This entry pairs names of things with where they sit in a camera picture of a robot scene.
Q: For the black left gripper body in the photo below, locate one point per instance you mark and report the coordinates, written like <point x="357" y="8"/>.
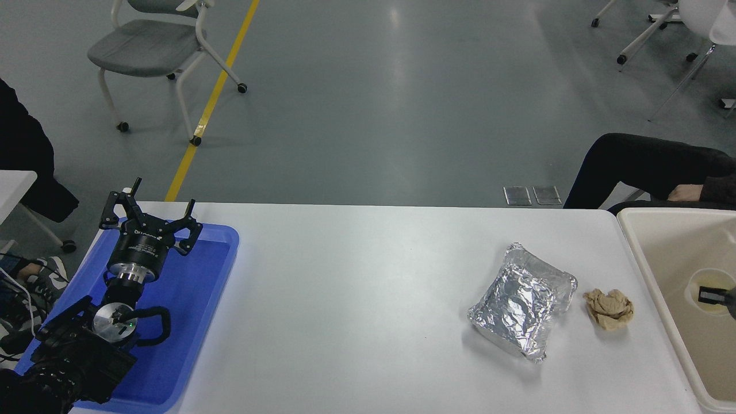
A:
<point x="140" y="242"/>

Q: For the person's hand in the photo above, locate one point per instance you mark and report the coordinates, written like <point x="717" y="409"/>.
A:
<point x="687" y="193"/>

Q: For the grey wheeled chair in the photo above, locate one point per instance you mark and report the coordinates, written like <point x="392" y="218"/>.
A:
<point x="149" y="46"/>

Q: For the crumpled tan paper ball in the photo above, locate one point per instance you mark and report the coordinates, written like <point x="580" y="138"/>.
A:
<point x="609" y="310"/>

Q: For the metal floor plate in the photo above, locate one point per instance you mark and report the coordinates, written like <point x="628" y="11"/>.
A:
<point x="547" y="195"/>
<point x="517" y="196"/>

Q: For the white paper cup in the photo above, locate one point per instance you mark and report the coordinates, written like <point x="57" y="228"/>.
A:
<point x="710" y="279"/>

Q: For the seated person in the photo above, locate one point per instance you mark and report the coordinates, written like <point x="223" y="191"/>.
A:
<point x="638" y="164"/>

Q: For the grey white sneaker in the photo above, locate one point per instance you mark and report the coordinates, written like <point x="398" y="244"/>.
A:
<point x="49" y="282"/>

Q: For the large pale bin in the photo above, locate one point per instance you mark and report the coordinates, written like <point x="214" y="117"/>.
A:
<point x="661" y="253"/>

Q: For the white wheeled chair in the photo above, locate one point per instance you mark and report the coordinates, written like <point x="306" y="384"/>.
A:
<point x="690" y="14"/>

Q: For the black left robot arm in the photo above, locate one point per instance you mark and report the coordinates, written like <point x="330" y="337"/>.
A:
<point x="80" y="356"/>

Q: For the crumpled silver foil tray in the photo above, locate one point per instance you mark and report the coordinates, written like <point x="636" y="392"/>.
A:
<point x="520" y="305"/>

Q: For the blue plastic tray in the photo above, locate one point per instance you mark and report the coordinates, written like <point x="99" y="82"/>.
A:
<point x="190" y="299"/>

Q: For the white folding table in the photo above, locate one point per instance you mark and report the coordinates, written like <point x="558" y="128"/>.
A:
<point x="725" y="29"/>

